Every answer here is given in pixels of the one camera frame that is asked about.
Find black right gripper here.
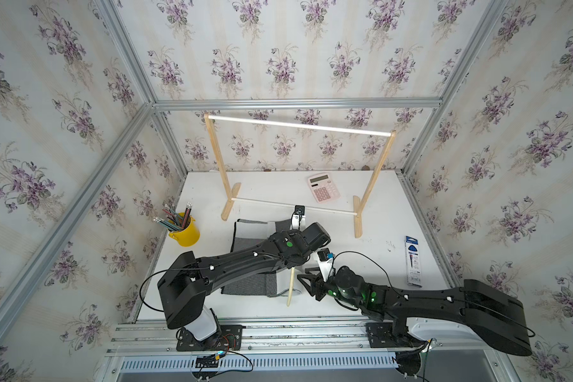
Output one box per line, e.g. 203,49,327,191
294,266,361,310

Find black white checkered scarf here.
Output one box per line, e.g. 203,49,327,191
221,219,291,298

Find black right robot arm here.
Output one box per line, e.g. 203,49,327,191
298,266,533,357

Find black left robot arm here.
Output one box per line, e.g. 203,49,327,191
157,223,331,342

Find pink calculator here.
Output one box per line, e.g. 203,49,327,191
307,173,341,204

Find wooden clothes rack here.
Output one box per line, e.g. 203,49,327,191
204,113,397,239

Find blue white packaged item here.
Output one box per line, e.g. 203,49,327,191
405,236,423,287

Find yellow pencil cup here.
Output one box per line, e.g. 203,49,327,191
168,217,201,248

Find colored pencils bundle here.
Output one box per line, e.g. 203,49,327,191
153,202,194,232

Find small electronics board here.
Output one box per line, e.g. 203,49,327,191
194,351,227,370

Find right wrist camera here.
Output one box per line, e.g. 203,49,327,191
316,248,334,282

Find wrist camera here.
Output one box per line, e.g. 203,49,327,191
293,205,306,218
316,248,334,282

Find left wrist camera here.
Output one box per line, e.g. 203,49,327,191
293,205,306,218

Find aluminium mounting rail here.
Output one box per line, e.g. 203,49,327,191
108,316,491,356

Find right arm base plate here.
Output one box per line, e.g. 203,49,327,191
364,322,428,350

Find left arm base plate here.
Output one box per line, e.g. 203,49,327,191
176,325,244,352

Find aluminium frame profiles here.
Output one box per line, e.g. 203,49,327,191
0,0,521,382

